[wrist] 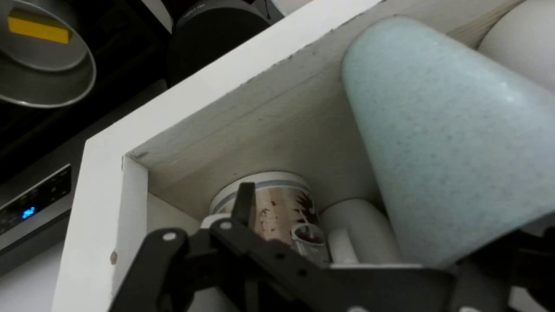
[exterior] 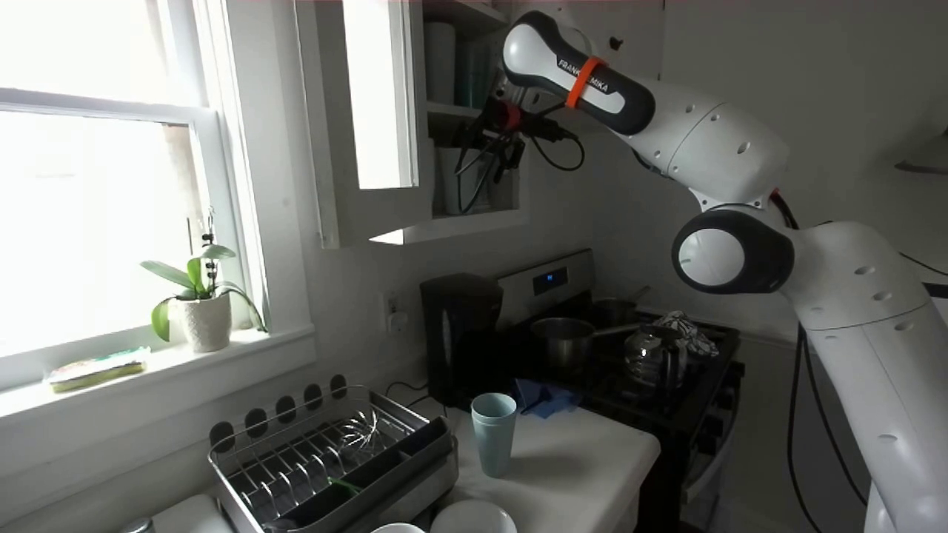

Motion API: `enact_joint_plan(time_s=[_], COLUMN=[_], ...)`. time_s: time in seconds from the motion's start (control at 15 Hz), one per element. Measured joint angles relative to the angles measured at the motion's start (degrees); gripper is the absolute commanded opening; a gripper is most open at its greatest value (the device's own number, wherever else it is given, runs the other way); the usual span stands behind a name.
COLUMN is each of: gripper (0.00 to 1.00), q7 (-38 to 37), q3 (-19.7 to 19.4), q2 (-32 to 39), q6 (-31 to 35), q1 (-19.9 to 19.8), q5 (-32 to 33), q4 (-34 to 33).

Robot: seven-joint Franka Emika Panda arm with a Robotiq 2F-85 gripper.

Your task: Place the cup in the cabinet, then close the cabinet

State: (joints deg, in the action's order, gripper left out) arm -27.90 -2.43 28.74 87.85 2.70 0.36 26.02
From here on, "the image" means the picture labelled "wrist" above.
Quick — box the steel saucepan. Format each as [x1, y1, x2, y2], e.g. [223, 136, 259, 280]
[0, 0, 100, 110]

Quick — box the floral patterned mug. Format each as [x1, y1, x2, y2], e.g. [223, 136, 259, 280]
[200, 167, 328, 264]

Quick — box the white wall cabinet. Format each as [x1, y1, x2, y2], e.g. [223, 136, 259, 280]
[51, 0, 555, 312]

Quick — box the black steel gas stove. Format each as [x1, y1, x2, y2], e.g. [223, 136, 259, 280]
[0, 0, 176, 273]

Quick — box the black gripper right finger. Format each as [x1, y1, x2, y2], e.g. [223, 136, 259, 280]
[457, 226, 555, 312]

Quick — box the teal speckled cup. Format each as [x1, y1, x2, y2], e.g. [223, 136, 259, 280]
[341, 15, 555, 270]

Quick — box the tall white cup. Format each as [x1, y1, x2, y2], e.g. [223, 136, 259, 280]
[476, 0, 555, 93]

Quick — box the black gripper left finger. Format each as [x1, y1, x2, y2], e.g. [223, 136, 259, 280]
[108, 181, 460, 312]

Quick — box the white pitcher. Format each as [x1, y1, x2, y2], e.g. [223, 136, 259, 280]
[320, 197, 403, 266]

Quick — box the black coffee maker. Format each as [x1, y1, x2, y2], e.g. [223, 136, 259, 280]
[165, 0, 275, 84]

